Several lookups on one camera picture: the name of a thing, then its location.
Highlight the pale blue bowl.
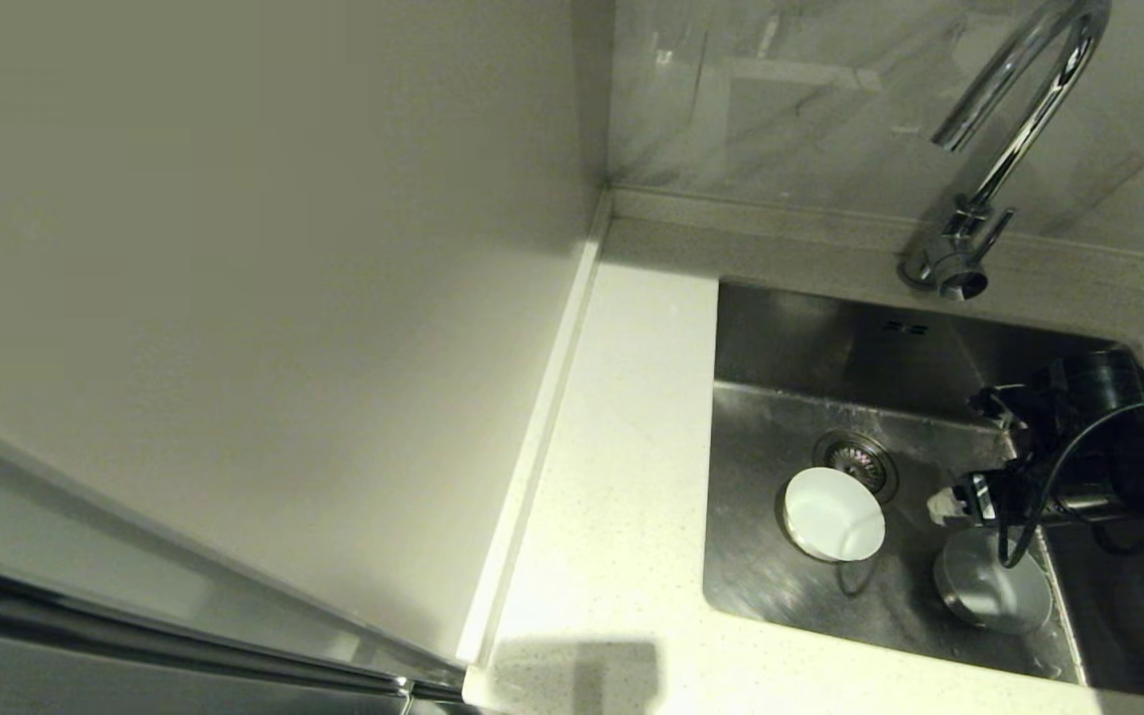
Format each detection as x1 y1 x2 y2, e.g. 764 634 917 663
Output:
933 524 1054 636

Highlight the white bowl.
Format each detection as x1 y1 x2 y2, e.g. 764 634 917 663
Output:
782 467 887 564

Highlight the chrome gooseneck faucet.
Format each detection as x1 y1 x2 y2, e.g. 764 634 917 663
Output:
898 0 1112 302

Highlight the stainless steel sink basin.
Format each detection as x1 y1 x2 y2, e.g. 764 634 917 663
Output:
701 278 1144 704

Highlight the round metal drain strainer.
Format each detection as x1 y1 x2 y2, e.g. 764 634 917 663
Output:
814 431 900 502

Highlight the white cabinet side panel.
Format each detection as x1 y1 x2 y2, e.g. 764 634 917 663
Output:
0 0 615 686

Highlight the stainless steel appliance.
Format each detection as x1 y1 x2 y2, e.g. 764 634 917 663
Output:
0 561 464 715

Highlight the thin black cable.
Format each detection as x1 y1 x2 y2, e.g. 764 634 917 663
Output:
995 397 1144 570

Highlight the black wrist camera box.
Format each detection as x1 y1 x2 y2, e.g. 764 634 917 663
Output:
967 348 1144 433

